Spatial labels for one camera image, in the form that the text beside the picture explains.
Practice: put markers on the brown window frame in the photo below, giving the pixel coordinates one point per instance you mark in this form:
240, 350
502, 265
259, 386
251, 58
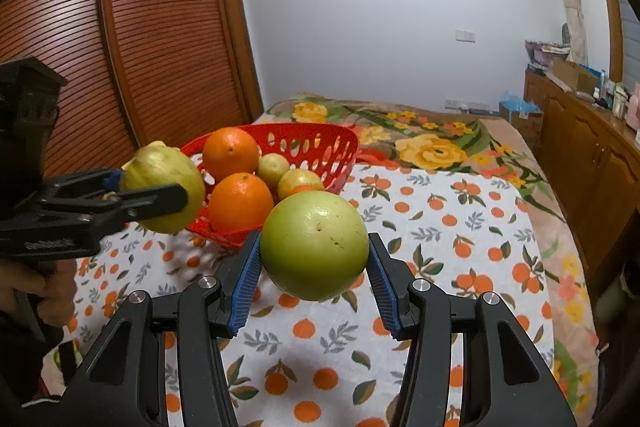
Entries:
612, 22

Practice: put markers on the large bumpy yellow-green lemon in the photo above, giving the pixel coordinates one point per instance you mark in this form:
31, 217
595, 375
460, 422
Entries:
160, 169

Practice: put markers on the floral blanket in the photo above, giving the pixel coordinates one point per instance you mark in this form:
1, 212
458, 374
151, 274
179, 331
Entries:
435, 147

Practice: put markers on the white wall socket strip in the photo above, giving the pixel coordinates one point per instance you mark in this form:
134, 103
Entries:
465, 103

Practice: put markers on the brown louvered wooden wardrobe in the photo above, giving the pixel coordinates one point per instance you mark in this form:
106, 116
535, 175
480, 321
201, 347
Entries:
160, 32

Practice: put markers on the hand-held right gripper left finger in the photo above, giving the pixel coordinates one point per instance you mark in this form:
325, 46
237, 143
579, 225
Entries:
247, 287

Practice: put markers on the large textured orange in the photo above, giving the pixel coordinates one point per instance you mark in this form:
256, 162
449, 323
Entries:
230, 154

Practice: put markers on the small mandarin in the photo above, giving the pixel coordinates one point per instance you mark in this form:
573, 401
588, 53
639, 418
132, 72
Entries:
302, 189

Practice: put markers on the blue plastic bag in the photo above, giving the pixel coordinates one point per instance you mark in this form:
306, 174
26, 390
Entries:
520, 104

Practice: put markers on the pale yellow apple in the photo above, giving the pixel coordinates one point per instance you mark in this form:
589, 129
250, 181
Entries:
300, 180

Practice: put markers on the white wall switch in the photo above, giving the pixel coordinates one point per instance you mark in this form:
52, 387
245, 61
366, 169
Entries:
465, 35

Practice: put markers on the person's dark clothing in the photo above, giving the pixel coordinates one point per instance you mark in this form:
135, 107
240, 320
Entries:
25, 382

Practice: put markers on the smooth medium orange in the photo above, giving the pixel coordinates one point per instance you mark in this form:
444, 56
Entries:
240, 204

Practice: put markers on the brown wooden cabinet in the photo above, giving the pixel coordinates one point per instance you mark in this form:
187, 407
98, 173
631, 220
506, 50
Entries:
590, 167

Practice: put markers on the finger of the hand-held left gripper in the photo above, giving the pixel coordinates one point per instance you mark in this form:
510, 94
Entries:
155, 202
90, 182

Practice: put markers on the red perforated plastic basket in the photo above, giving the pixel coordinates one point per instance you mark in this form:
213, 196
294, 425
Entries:
351, 147

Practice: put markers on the person's left hand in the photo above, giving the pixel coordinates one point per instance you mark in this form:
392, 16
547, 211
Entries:
60, 292

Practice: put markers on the white orange-print towel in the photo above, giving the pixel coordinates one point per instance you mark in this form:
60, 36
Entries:
450, 257

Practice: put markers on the green apple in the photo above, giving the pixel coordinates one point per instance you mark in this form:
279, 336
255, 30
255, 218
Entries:
315, 247

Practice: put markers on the group of toiletry bottles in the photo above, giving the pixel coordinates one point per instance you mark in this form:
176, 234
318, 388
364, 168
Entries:
612, 94

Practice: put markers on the stack of papers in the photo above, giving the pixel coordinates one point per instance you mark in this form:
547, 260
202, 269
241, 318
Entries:
545, 52

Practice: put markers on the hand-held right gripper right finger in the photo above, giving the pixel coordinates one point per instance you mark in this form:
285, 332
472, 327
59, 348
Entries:
382, 287

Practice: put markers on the small yellow lemon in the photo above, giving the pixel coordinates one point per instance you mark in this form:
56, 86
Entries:
273, 169

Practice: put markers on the open cardboard box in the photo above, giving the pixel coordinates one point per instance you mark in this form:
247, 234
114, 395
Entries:
572, 77

